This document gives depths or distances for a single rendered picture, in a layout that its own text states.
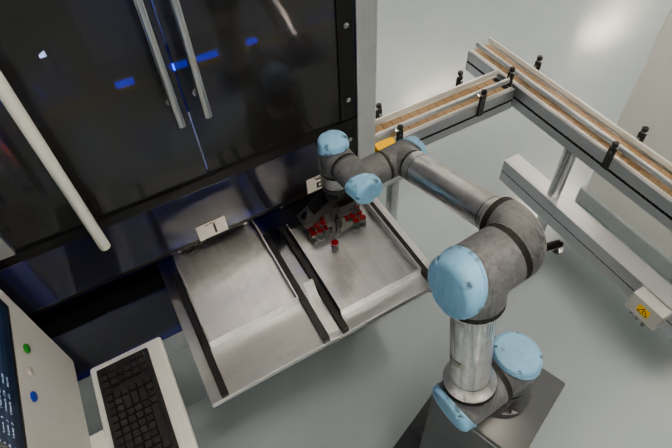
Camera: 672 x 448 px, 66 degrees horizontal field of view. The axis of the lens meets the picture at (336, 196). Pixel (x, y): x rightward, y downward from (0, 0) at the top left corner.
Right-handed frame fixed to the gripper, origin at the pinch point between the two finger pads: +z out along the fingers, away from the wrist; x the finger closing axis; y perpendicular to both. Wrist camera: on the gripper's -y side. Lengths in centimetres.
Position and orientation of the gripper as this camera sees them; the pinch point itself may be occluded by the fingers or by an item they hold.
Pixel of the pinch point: (332, 232)
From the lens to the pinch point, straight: 147.9
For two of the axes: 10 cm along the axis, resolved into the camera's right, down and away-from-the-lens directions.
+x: -4.9, -6.4, 5.9
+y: 8.7, -3.9, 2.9
